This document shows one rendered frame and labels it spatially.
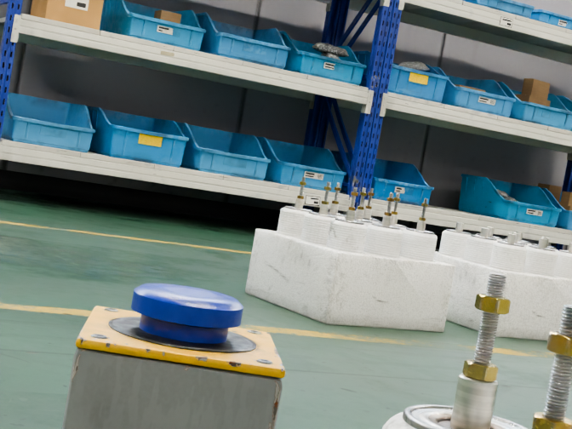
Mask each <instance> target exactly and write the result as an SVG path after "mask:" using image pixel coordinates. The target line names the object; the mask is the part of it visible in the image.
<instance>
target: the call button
mask: <svg viewBox="0 0 572 429"><path fill-rule="evenodd" d="M131 308H132V310H134V311H135V312H138V313H140V314H141V316H140V329H142V330H144V331H146V332H147V333H150V334H153V335H157V336H161V337H164V338H168V339H172V340H181V341H187V342H194V343H204V344H217V343H223V342H226V340H227V335H228V329H229V328H236V327H238V326H240V325H241V321H242V315H243V305H242V304H241V303H240V302H239V301H238V300H237V299H235V298H233V297H231V296H229V295H224V294H221V293H218V292H214V291H210V290H206V289H199V288H193V287H188V286H182V285H175V284H166V283H145V284H142V285H141V286H139V287H137V288H135V289H134V293H133V299H132V304H131Z"/></svg>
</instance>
